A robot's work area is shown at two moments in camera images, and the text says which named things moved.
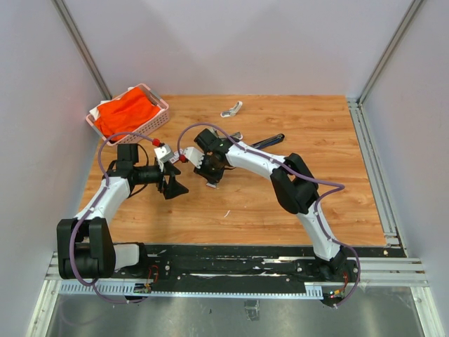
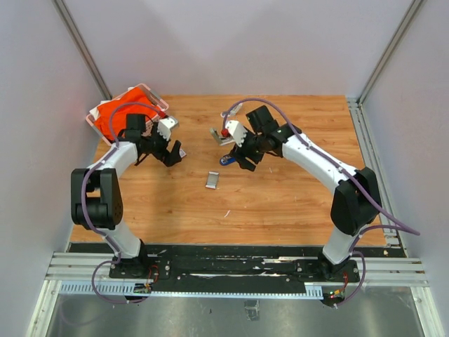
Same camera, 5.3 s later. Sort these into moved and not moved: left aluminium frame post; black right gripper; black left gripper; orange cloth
Moved: black right gripper; black left gripper
Not moved: left aluminium frame post; orange cloth
